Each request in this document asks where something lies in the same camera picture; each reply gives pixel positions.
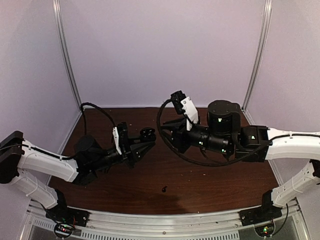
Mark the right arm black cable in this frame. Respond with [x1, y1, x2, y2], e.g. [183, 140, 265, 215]
[156, 98, 271, 166]

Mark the circuit board with leds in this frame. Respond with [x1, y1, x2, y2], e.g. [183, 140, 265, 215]
[254, 223, 275, 238]
[53, 223, 75, 238]

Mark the right aluminium frame post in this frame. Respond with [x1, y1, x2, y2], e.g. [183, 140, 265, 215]
[242, 0, 273, 112]

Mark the left circuit board with leds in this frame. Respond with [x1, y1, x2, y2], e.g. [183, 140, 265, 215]
[53, 223, 75, 238]

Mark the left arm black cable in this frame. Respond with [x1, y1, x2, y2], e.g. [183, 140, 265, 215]
[0, 101, 117, 162]

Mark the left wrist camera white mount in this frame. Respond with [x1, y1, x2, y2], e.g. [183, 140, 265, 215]
[112, 122, 130, 157]

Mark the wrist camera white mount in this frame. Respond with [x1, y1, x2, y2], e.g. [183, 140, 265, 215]
[112, 122, 130, 157]
[170, 90, 200, 131]

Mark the black round cap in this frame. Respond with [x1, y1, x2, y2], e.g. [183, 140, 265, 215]
[140, 127, 157, 142]

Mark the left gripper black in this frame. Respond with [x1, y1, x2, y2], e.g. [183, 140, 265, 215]
[91, 134, 156, 172]

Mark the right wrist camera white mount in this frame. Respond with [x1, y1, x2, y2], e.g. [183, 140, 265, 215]
[170, 90, 200, 131]

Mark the right circuit board with leds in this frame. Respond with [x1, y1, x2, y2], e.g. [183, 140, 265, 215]
[254, 223, 275, 238]

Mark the left aluminium frame post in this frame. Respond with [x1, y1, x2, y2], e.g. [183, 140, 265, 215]
[52, 0, 82, 109]

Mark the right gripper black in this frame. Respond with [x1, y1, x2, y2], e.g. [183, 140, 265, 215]
[157, 115, 232, 156]

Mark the front aluminium rail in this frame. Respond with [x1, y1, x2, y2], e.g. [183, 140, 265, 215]
[23, 202, 306, 240]

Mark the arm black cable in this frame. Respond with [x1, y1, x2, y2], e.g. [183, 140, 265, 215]
[156, 98, 271, 166]
[0, 101, 117, 162]

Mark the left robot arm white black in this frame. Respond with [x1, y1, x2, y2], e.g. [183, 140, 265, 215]
[0, 122, 156, 222]

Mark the aluminium frame post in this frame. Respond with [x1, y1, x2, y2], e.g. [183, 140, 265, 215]
[52, 0, 82, 109]
[242, 0, 273, 112]

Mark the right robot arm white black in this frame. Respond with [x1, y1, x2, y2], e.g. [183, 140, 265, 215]
[156, 97, 320, 221]

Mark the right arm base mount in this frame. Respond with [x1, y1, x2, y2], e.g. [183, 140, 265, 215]
[238, 206, 282, 227]

